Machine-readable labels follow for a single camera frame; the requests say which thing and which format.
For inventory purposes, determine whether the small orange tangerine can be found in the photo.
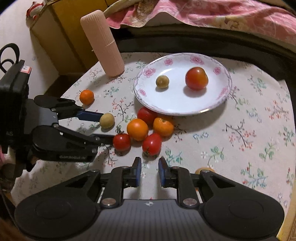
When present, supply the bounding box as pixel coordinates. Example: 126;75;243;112
79;89;94;105

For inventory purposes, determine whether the red cherry tomato with stem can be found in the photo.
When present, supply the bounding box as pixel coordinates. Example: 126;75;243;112
113;129;131;152

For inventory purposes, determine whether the red oval cherry tomato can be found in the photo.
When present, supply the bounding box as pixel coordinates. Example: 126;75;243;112
142;133;162;156

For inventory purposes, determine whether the brown longan fruit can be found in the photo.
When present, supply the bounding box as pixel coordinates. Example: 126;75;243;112
99;113;115;129

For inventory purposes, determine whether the orange round tomato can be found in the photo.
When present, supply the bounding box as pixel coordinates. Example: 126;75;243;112
126;118;149;141

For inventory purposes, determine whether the white floral plate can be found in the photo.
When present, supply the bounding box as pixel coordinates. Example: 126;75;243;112
133;53;232;116

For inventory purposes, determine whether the floral tablecloth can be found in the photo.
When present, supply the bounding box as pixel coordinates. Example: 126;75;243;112
11;53;295;214

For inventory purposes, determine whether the wooden nightstand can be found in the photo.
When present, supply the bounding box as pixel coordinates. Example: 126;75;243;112
30;0;114;75

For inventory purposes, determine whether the pink ribbed cylinder container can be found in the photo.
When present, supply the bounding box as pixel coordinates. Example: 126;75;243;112
80;10;125;77

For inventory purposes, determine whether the small brown longan on plate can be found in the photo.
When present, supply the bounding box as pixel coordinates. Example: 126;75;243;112
156;75;170;89

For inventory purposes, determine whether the large red tomato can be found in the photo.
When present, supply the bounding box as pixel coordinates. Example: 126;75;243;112
185;67;209;90

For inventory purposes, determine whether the santa figurine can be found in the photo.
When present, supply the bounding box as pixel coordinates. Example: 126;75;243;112
26;1;44;20

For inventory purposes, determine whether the pink floral quilt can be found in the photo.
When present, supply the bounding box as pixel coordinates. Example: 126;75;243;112
104;1;295;45

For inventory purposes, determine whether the black cable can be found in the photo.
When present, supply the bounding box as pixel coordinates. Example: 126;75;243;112
0;43;21;73

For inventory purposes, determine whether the dark bed frame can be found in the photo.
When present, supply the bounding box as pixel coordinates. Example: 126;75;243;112
111;24;295;82

